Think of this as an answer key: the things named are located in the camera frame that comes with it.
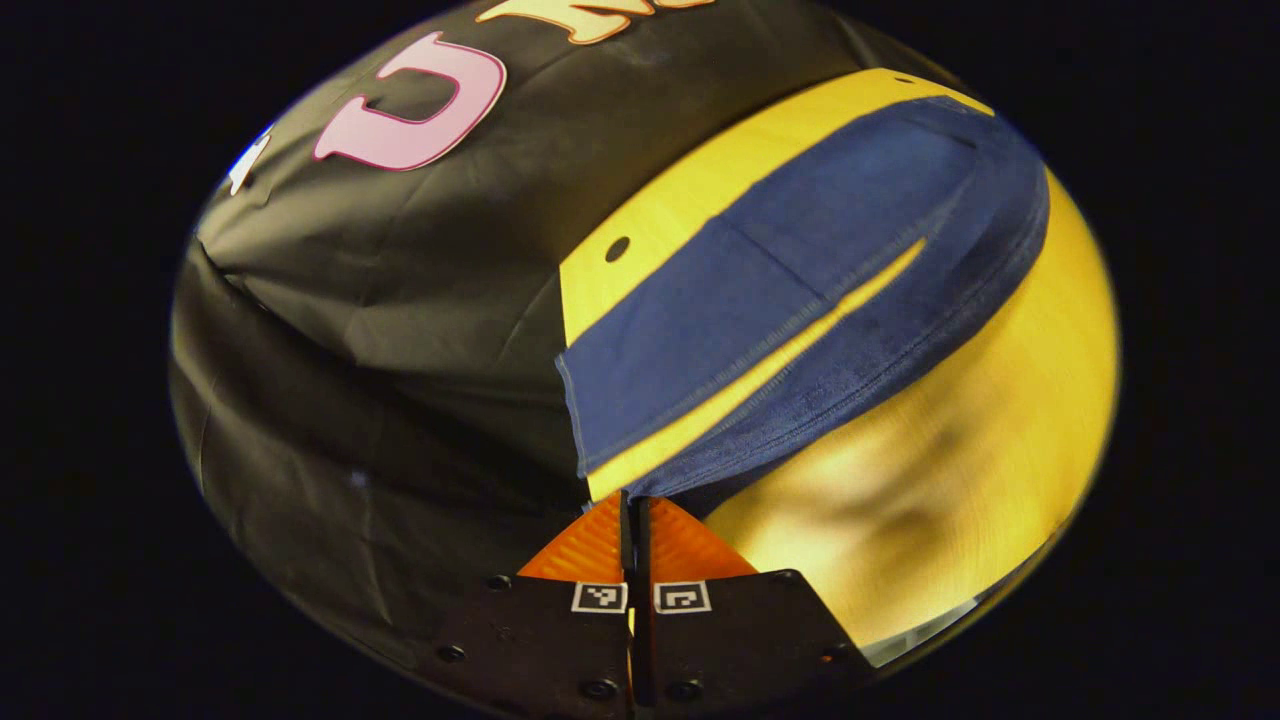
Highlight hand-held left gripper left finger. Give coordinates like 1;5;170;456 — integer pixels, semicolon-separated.
428;488;635;720

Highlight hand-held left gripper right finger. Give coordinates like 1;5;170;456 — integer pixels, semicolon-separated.
632;494;873;720

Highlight blue denim jeans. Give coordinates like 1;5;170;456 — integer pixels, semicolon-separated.
554;94;1052;517

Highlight black backdrop cloth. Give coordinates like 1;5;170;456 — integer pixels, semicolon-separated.
168;0;963;683

